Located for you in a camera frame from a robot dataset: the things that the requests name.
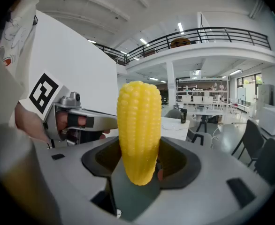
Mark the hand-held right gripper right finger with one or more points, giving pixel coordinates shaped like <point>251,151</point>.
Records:
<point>160,172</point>

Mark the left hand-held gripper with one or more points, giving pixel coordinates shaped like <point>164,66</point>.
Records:
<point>57,107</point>

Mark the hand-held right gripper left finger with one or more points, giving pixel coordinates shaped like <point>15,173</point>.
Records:
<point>134,198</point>

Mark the yellow corn cob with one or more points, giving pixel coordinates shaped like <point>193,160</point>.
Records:
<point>139,125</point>

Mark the person's left hand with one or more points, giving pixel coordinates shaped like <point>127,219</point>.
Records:
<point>68,123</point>

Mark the white partition board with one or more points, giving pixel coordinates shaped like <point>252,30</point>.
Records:
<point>74,71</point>

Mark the white table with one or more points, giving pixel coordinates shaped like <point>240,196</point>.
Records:
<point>175,128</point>

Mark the grey office chair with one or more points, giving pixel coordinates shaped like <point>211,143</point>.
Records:
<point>173,114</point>

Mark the black paper cup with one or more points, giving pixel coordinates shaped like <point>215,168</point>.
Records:
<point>183,115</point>

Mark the person's white printed shirt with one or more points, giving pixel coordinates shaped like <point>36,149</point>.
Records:
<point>17,39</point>

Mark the white shelving rack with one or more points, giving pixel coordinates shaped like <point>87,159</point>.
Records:
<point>202,90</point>

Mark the dark grey chair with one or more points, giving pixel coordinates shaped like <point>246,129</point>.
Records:
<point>251,140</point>
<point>272,160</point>

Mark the white whiteboard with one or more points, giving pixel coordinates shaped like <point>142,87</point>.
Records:
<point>241,94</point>

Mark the black balcony railing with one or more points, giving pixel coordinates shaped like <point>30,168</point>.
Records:
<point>198,37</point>

